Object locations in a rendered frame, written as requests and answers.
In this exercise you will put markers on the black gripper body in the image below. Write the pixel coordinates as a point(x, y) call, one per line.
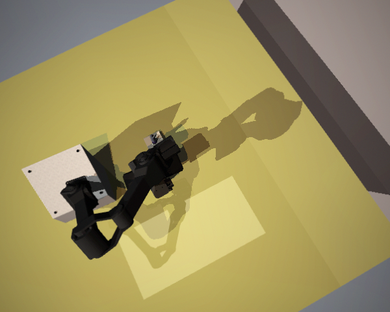
point(174, 165)

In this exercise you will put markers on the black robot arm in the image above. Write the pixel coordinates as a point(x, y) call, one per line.
point(149, 168)

